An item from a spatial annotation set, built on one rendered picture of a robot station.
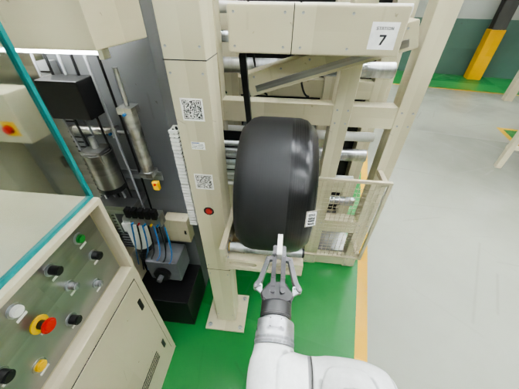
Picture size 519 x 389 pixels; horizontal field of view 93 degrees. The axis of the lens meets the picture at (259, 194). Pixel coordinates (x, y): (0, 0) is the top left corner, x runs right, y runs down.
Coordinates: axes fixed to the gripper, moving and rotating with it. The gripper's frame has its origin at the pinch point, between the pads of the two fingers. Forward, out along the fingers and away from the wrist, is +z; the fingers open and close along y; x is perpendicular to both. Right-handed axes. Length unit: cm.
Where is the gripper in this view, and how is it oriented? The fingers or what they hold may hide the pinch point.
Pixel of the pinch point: (279, 246)
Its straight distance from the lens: 74.9
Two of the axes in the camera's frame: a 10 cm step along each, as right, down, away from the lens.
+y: -9.9, -0.8, 0.8
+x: 0.1, 6.8, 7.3
